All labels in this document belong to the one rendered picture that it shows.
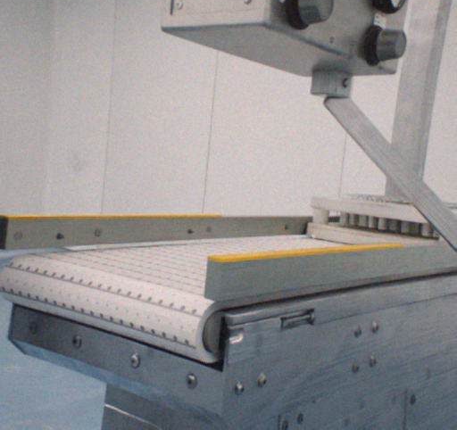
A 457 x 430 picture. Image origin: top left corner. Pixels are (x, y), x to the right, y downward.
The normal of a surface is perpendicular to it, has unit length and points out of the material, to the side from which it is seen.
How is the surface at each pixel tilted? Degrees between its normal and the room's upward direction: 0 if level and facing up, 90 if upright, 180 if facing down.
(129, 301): 65
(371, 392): 90
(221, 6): 90
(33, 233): 90
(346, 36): 90
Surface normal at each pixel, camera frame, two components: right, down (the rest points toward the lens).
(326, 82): -0.61, -0.02
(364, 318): 0.79, 0.11
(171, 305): -0.41, -0.64
